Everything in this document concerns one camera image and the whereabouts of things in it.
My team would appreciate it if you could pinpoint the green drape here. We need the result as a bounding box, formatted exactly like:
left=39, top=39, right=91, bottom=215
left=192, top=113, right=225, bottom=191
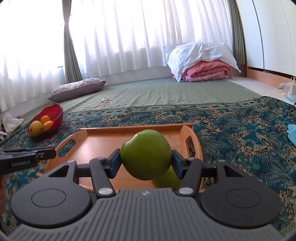
left=62, top=0, right=82, bottom=83
left=228, top=0, right=247, bottom=65

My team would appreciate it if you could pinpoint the orange in bowl front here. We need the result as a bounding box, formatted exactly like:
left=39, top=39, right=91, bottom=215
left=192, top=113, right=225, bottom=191
left=42, top=120, right=53, bottom=131

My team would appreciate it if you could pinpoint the folded pink blanket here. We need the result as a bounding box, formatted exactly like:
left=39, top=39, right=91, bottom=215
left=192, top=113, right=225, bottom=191
left=181, top=60, right=231, bottom=82

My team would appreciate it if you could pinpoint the wooden serving tray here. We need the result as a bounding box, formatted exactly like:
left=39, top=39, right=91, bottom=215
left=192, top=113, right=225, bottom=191
left=36, top=123, right=204, bottom=193

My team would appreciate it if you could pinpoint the green quilted mat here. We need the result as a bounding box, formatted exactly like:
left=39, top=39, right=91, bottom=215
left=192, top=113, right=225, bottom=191
left=60, top=78, right=260, bottom=113

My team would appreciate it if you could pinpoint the white crumpled cloth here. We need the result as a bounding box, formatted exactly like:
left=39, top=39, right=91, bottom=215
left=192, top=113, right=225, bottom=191
left=0, top=113, right=25, bottom=141

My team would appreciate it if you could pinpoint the white charger and clutter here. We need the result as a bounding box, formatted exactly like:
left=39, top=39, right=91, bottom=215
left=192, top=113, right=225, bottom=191
left=277, top=76, right=296, bottom=105

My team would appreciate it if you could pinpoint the green drape right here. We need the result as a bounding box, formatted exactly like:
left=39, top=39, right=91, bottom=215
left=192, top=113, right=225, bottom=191
left=228, top=0, right=247, bottom=65

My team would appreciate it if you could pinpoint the green drape left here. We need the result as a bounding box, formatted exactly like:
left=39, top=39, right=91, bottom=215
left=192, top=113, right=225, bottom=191
left=62, top=0, right=82, bottom=83

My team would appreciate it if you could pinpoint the floral grey pillow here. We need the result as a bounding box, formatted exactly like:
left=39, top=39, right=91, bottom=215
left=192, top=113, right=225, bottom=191
left=47, top=78, right=106, bottom=103

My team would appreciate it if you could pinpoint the light blue cloth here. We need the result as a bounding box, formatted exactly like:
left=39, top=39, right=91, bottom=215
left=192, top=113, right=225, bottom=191
left=287, top=124, right=296, bottom=146

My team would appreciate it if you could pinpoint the orange in bowl rear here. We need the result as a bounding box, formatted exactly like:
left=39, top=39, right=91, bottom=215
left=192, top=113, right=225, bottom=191
left=40, top=115, right=51, bottom=124

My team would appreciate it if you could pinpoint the white wardrobe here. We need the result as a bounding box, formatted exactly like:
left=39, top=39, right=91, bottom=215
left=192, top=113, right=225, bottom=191
left=237, top=0, right=295, bottom=76

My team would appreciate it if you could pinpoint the teal paisley patterned blanket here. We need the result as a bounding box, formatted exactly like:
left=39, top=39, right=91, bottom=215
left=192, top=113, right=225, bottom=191
left=1, top=96, right=295, bottom=235

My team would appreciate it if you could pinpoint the green apple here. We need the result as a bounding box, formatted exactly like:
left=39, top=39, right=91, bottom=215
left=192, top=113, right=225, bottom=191
left=120, top=130, right=172, bottom=181
left=152, top=166, right=182, bottom=190

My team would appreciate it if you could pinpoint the white sheer curtain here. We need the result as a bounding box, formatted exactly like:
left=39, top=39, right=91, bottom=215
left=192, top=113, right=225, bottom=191
left=1, top=1, right=233, bottom=111

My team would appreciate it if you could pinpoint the white cable on mat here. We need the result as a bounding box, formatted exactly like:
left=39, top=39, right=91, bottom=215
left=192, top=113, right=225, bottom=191
left=83, top=97, right=113, bottom=110

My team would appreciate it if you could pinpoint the red fruit bowl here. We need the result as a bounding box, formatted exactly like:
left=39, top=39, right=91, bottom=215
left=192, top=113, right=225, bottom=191
left=29, top=103, right=63, bottom=140

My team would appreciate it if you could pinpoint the white pillow on blankets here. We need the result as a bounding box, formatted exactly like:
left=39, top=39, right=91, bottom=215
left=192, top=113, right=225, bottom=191
left=163, top=42, right=240, bottom=82

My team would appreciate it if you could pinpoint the orange in bowl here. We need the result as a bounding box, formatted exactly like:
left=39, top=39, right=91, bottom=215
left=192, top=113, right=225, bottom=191
left=40, top=115, right=51, bottom=124
left=42, top=120, right=53, bottom=131

